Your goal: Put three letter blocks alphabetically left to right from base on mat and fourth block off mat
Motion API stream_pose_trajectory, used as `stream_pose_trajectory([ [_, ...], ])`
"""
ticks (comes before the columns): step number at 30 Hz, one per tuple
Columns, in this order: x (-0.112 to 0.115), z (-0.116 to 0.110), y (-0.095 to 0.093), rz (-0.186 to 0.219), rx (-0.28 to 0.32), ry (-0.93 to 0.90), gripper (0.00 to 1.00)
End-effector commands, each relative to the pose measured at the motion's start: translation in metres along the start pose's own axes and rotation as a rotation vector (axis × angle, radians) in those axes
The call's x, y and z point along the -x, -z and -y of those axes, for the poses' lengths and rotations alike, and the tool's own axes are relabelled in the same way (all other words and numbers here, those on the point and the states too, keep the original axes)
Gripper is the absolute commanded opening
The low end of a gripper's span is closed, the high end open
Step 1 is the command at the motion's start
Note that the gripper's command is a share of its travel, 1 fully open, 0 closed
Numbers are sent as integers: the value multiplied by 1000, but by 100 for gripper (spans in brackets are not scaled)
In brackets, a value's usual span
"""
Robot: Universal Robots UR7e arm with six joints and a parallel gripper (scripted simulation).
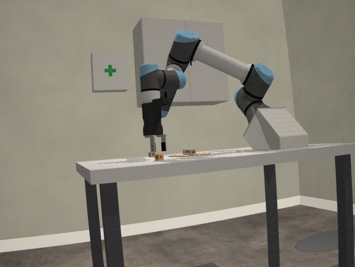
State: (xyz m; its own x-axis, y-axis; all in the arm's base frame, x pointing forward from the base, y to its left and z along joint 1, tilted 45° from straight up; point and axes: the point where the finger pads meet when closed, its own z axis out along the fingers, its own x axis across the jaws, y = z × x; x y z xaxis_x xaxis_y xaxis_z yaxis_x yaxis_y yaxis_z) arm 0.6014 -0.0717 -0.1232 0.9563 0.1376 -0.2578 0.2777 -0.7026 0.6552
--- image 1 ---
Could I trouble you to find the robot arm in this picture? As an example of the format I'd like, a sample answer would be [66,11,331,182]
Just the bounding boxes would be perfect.
[139,30,274,123]

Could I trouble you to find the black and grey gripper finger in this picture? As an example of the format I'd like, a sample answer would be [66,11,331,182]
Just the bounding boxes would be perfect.
[157,135,167,151]
[145,135,156,152]

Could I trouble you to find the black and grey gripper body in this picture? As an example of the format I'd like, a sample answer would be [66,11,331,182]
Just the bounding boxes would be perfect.
[141,90,171,136]

